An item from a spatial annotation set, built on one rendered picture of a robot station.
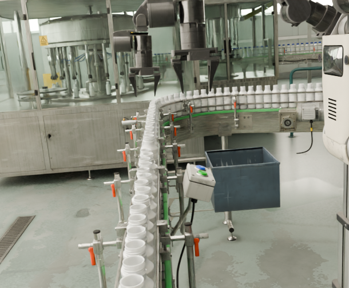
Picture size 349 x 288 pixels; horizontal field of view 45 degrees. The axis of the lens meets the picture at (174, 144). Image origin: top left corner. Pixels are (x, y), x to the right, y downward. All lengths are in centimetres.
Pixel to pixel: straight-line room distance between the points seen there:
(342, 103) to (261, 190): 86
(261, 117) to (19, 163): 310
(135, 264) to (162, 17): 53
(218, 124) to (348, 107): 205
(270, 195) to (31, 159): 367
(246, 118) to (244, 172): 128
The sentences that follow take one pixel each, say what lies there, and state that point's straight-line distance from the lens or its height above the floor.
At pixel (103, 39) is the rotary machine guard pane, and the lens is 490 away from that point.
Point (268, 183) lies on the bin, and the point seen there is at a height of 85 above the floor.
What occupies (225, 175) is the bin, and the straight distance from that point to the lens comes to 195.
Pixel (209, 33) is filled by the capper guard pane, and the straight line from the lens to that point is 680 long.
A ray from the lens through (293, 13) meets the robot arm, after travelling 146.
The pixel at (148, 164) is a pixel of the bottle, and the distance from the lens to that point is 125.
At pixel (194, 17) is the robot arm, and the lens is 96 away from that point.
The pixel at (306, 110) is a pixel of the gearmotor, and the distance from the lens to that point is 301.
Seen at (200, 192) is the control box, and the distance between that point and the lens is 128.
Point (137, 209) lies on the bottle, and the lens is 95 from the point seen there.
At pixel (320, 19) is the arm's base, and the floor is 155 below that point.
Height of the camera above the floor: 150
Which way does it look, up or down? 13 degrees down
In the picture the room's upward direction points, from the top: 4 degrees counter-clockwise
